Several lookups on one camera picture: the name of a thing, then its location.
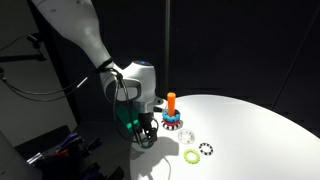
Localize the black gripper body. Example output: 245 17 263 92
137 111 160 134

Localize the dark green toothed ring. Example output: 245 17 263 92
138 141 156 150

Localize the black spring clamp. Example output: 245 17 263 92
83 137 104 155

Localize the dark vertical pole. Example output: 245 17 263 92
163 0 172 98

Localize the red toothed ring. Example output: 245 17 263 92
161 116 182 126

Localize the blue toothed ring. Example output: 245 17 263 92
162 108 181 122

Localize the large black white striped ring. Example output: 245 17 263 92
161 119 184 132

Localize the clear toothed ring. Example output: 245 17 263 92
177 128 196 145

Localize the orange ring toss peg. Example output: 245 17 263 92
166 91 177 118

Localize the lime green toothed ring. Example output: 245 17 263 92
183 148 201 165

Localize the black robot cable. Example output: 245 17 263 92
0 65 141 145

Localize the small black white striped ring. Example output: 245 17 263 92
198 142 215 156

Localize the purple handled spring clamp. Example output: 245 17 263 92
54 131 83 158

